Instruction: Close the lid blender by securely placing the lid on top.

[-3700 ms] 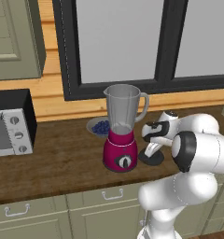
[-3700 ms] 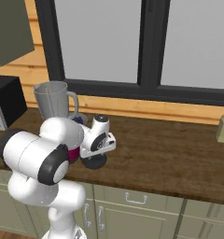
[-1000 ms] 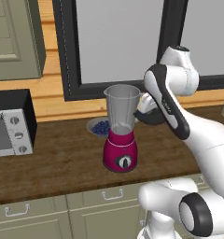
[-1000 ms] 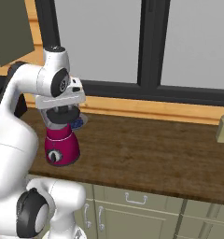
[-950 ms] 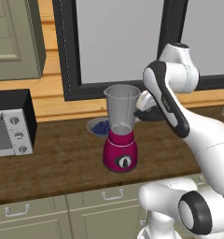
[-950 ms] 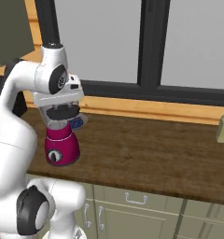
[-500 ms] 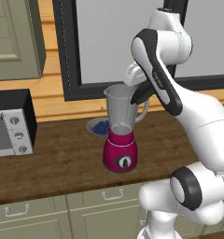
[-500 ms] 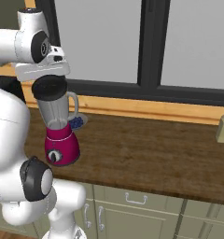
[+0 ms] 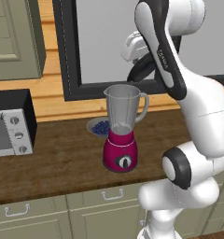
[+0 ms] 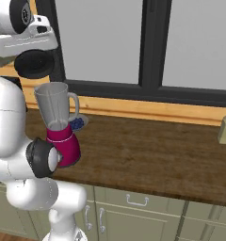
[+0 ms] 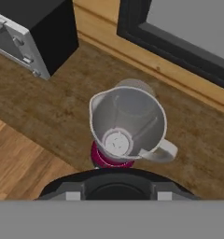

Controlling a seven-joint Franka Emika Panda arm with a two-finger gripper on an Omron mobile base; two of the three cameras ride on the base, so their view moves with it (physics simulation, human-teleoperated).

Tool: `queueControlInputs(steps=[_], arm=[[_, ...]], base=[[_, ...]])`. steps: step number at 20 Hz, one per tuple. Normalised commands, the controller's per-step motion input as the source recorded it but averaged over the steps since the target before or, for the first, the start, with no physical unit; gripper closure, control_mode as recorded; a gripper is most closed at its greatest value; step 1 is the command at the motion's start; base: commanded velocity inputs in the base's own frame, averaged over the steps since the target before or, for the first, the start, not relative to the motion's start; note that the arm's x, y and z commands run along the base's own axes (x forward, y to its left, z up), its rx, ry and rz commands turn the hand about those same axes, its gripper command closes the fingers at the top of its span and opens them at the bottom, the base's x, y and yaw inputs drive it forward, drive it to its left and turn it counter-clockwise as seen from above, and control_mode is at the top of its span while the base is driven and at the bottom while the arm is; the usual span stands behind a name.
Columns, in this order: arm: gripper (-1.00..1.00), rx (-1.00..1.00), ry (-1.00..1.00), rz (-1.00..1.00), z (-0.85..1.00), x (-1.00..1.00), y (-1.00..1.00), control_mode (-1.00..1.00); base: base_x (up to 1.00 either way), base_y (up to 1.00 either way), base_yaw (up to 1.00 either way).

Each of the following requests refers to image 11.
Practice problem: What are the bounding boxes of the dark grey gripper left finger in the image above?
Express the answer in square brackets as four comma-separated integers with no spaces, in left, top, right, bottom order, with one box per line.
[38,181,86,201]

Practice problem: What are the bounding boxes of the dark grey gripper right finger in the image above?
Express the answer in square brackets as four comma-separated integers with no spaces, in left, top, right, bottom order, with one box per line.
[150,181,200,201]

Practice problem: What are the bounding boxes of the clear blender with magenta base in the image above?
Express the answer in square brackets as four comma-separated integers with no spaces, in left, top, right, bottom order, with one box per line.
[88,77,179,171]

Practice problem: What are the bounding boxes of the black framed window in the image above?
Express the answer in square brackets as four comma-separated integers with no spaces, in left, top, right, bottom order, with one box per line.
[116,0,224,92]

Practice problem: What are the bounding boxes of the black and silver appliance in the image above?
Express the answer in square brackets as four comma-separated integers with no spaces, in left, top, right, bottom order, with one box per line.
[0,0,80,81]

